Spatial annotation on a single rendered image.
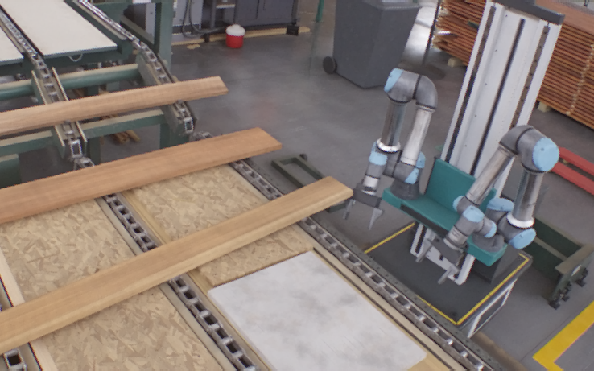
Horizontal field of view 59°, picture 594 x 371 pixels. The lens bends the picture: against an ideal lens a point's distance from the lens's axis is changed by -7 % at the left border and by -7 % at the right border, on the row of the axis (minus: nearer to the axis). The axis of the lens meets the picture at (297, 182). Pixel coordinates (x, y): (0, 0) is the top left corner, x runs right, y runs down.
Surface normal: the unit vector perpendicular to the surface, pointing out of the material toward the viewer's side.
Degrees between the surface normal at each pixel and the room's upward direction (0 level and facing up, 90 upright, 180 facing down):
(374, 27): 94
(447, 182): 90
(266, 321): 0
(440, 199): 90
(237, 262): 0
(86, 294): 0
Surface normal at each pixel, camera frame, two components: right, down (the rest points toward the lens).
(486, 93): -0.71, 0.28
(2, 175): 0.62, 0.49
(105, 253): 0.14, -0.84
